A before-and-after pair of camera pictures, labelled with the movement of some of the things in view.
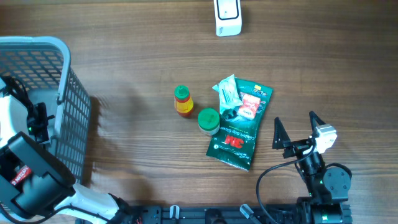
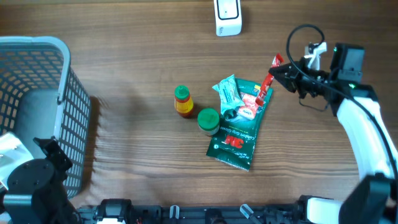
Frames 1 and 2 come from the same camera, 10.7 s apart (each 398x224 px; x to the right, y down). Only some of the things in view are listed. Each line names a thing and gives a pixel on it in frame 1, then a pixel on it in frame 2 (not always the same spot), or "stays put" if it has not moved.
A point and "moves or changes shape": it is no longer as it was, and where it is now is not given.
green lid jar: [209, 121] stays put
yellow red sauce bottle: [183, 101] stays put
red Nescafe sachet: [22, 175] moves or changes shape
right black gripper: [282, 140] → [293, 73]
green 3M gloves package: [236, 140] stays put
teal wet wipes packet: [229, 96] stays put
